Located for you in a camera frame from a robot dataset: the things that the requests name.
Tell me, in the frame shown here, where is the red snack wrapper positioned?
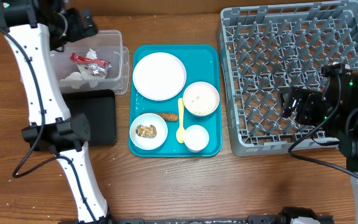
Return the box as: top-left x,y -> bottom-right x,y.
70,53 -> 111,77

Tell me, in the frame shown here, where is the white napkin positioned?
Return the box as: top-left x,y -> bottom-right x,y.
62,49 -> 110,88

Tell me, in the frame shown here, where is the white round plate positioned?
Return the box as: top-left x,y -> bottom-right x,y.
132,52 -> 186,101

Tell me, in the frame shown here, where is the white cup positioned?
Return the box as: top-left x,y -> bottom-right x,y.
184,125 -> 209,152

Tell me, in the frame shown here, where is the brown food lump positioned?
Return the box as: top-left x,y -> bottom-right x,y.
135,124 -> 157,138

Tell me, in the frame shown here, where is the white bowl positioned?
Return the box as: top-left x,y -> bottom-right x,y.
129,113 -> 168,151

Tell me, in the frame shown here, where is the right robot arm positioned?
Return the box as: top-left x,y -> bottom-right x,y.
279,62 -> 358,223

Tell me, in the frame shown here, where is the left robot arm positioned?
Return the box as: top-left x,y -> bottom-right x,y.
0,0 -> 114,223

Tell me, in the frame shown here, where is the grey dishwasher rack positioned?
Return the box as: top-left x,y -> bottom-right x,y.
219,1 -> 358,156

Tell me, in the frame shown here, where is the cardboard backdrop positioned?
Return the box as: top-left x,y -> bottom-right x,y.
63,0 -> 358,17

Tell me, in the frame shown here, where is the clear plastic bin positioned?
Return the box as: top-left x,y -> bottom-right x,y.
50,30 -> 129,95

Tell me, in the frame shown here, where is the black plastic tray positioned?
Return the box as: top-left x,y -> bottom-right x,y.
62,89 -> 117,146

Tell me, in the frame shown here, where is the yellow plastic spoon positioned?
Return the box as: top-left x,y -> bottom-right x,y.
176,98 -> 185,144

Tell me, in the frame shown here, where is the teal serving tray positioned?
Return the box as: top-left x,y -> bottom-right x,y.
128,44 -> 223,157

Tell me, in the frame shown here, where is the brown carrot stick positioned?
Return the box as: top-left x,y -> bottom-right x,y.
157,113 -> 179,122

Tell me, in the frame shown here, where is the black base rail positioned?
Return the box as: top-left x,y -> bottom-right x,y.
57,206 -> 335,224

